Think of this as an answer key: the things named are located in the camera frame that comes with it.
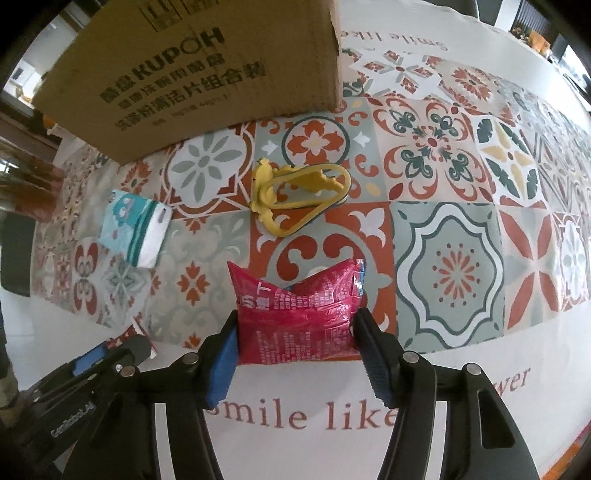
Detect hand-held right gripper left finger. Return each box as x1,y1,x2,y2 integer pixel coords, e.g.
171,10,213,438
62,311,238,480

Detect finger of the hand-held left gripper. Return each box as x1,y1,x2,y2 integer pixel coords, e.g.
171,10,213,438
69,335,153,377

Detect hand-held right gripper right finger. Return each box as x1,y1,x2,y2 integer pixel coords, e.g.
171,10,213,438
353,307,541,480

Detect red snack packet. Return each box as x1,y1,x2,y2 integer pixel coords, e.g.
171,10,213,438
227,258,368,365

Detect brown cardboard box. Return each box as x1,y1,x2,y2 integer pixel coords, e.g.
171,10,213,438
31,0,343,164

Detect tile print tablecloth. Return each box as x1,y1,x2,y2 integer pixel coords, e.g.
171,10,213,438
0,18,591,480

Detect teal tissue packet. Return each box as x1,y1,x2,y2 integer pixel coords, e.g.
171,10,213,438
99,188,171,268

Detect yellow plastic clip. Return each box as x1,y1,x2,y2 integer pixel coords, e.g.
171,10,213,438
250,158,352,237

